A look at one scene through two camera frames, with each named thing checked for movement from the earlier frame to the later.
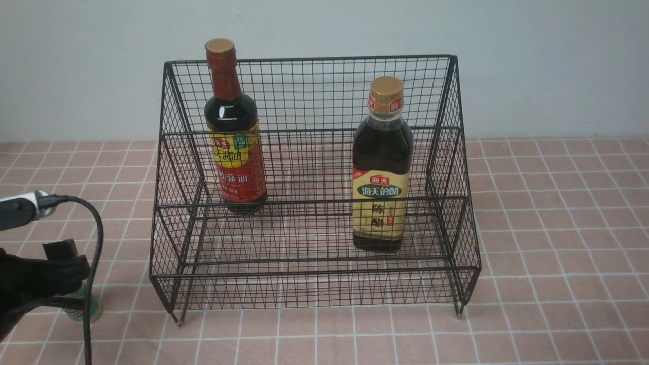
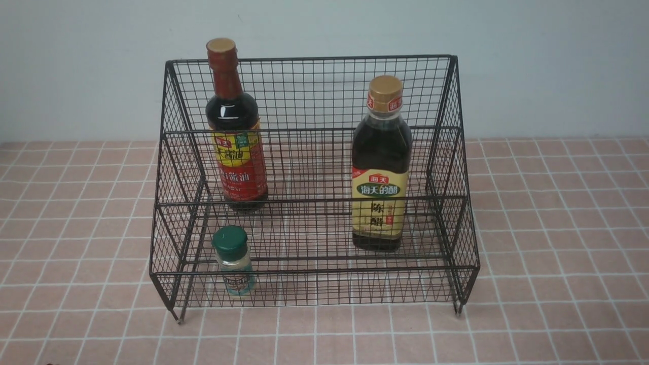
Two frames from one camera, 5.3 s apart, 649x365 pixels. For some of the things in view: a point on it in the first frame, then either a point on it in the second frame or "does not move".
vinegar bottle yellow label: x=382 y=170 does not move
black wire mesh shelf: x=312 y=181 does not move
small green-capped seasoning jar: x=77 y=315 to x=230 y=244
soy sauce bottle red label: x=232 y=119 does not move
